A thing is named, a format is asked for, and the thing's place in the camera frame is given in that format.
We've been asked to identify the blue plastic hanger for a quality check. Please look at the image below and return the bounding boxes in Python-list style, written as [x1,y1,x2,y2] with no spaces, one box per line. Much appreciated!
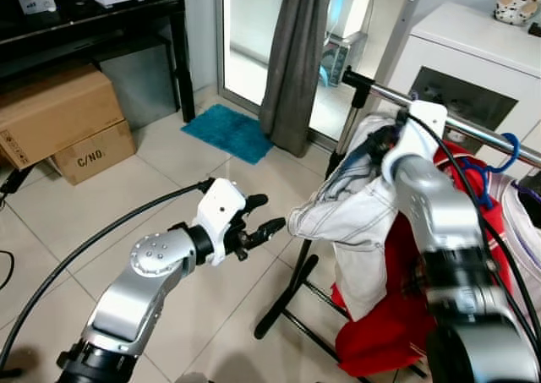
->
[461,132,521,212]

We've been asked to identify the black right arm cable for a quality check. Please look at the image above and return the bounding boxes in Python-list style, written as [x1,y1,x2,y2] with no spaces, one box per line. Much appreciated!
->
[406,112,541,350]

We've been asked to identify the teal bath mat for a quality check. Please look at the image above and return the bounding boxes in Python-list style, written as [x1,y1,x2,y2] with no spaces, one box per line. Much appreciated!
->
[180,104,276,166]

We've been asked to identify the white shirt purple trim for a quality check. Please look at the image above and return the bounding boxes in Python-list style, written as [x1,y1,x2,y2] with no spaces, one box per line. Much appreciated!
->
[495,170,541,316]

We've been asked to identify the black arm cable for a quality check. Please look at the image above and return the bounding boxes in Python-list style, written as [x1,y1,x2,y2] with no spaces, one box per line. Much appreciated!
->
[0,178,214,375]
[406,112,541,350]

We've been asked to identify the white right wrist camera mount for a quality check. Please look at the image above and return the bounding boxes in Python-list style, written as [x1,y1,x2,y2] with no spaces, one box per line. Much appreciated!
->
[397,101,449,160]

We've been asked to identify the glass sliding door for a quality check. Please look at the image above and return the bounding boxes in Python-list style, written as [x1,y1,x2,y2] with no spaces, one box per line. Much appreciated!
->
[216,0,424,147]

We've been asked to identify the black clothes rack stand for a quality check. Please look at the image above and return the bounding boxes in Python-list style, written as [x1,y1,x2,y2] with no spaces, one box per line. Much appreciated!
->
[254,87,428,382]

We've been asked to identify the spotted plush toy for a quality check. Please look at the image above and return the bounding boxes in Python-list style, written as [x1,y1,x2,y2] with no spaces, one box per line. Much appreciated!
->
[495,0,541,26]

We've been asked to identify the large plain cardboard box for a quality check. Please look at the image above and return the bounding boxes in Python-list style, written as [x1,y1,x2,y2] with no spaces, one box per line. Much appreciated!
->
[0,62,126,171]

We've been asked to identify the chrome clothes rack rail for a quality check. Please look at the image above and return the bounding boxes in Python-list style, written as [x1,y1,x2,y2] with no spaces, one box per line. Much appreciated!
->
[342,68,541,168]

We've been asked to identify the red jacket white stripes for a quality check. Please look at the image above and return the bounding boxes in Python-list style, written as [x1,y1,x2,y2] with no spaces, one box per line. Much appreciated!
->
[334,140,529,377]

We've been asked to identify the white cabinet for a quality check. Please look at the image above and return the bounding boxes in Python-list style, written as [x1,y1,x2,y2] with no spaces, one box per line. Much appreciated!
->
[372,3,541,172]

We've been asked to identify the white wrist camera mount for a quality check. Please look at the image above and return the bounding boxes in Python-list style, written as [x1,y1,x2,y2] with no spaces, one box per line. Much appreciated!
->
[397,101,449,160]
[193,178,248,265]

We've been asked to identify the black floor cable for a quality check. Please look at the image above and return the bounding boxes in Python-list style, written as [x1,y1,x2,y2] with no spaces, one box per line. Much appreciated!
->
[0,167,35,211]

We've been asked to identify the small printed cardboard box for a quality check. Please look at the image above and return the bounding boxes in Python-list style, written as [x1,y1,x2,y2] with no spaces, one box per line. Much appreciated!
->
[51,119,138,186]

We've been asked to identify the white denim jacket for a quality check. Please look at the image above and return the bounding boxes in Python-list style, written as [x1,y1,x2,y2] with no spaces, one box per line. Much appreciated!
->
[287,117,407,320]

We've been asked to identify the dark grey curtain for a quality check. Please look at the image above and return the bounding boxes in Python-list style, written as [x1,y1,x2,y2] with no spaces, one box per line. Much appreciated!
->
[260,0,332,157]

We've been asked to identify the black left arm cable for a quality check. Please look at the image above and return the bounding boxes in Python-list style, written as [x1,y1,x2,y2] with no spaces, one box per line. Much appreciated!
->
[0,178,214,375]

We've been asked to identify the black table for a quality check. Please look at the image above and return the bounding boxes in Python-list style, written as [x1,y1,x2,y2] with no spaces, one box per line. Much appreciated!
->
[0,0,197,123]

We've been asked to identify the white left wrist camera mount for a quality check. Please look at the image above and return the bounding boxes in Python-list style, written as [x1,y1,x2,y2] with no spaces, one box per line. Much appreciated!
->
[193,178,248,265]

